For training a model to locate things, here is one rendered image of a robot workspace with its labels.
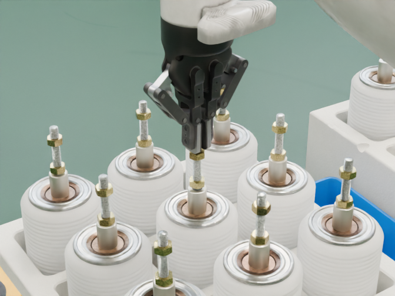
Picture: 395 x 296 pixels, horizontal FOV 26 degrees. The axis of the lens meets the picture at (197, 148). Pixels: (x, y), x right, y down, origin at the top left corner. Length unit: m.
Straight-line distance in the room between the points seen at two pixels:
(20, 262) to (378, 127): 0.57
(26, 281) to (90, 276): 0.13
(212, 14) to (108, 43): 1.21
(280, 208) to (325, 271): 0.11
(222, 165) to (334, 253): 0.23
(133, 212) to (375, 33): 0.70
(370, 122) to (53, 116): 0.69
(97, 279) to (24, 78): 1.01
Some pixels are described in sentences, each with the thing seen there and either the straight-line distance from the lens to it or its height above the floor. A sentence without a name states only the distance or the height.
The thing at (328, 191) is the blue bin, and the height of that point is 0.10.
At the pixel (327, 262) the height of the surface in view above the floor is 0.23.
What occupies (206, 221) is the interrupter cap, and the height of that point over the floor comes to 0.25.
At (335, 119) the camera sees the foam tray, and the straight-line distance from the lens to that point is 1.34.
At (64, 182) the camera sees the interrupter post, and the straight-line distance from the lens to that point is 1.02.
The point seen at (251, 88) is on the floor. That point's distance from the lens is 1.81.
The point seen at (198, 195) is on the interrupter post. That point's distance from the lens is 0.97.
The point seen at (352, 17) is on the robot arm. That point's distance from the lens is 0.41.
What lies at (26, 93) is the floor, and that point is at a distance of 1.82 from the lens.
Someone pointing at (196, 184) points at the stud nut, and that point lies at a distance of 0.97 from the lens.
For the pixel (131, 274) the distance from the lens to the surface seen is 0.93.
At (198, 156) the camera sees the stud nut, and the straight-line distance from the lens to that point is 0.95.
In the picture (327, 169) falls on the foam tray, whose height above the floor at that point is 0.10.
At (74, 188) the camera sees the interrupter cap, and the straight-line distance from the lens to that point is 1.04.
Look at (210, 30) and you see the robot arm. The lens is 0.80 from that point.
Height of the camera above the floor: 0.83
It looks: 31 degrees down
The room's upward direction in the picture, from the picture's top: straight up
